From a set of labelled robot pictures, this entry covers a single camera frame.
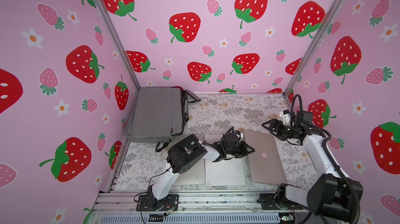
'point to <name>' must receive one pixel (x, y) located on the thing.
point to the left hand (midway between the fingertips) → (257, 152)
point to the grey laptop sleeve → (159, 114)
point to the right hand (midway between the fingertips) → (265, 128)
